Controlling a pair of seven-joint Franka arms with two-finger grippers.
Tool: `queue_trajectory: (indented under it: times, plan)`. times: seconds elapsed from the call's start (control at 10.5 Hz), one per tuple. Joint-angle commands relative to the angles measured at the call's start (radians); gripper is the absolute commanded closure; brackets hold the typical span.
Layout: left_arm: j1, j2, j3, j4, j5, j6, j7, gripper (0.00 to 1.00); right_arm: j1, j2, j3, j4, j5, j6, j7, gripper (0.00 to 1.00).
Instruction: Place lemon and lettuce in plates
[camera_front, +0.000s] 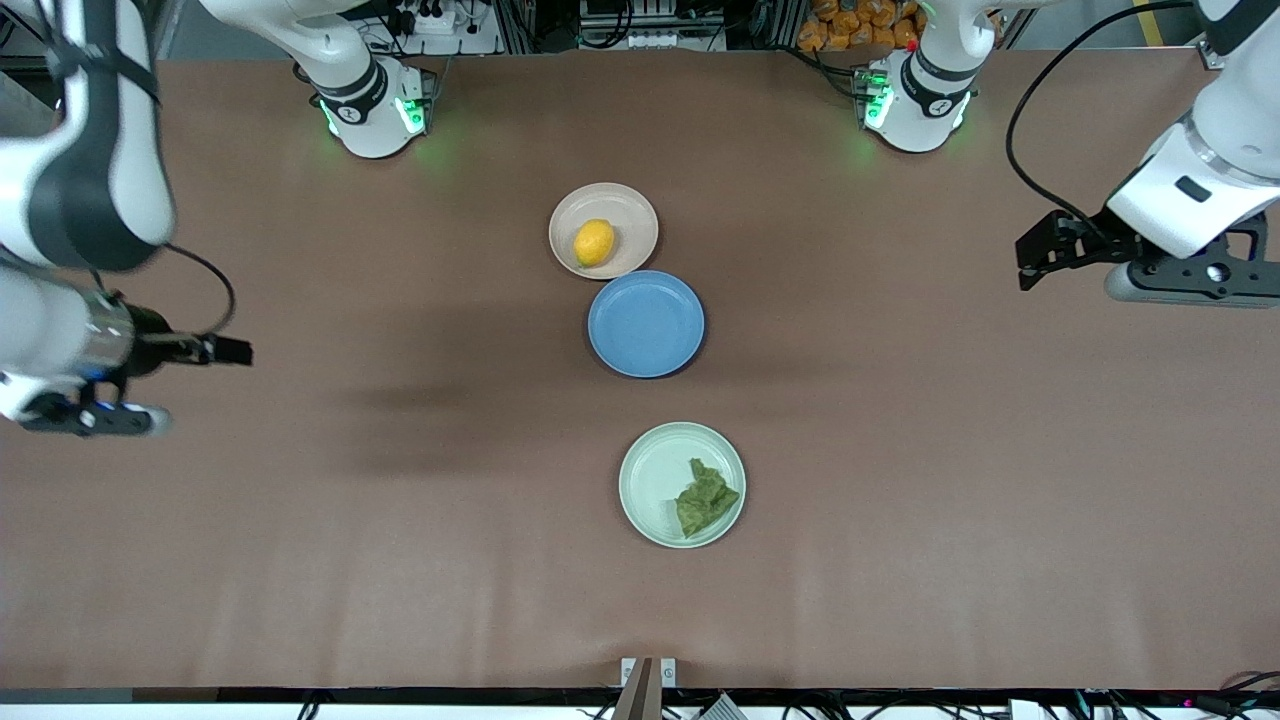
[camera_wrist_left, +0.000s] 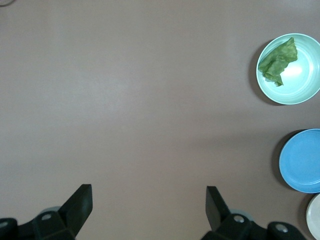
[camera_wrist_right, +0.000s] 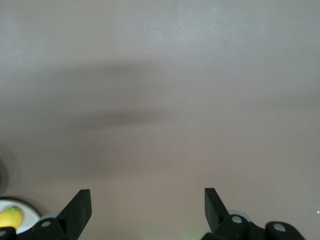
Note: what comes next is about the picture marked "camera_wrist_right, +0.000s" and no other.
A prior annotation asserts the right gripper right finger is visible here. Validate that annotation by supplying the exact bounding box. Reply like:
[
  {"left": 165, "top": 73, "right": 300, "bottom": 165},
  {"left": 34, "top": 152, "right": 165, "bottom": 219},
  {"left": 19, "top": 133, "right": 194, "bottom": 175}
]
[{"left": 201, "top": 187, "right": 308, "bottom": 240}]

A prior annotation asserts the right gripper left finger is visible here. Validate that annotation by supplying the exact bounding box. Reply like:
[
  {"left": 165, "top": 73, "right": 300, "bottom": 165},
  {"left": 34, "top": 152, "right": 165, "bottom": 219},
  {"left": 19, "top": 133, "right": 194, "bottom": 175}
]
[{"left": 0, "top": 189, "right": 92, "bottom": 240}]

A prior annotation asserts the yellow lemon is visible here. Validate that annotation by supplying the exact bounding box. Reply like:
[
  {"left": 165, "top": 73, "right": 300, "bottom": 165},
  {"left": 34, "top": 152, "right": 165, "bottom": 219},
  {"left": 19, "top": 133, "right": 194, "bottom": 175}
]
[{"left": 0, "top": 205, "right": 24, "bottom": 231}]

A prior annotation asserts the pale pink plate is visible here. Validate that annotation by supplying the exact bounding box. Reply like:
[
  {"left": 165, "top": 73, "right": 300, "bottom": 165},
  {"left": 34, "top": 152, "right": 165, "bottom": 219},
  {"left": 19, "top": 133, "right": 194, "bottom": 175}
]
[{"left": 0, "top": 197, "right": 41, "bottom": 235}]

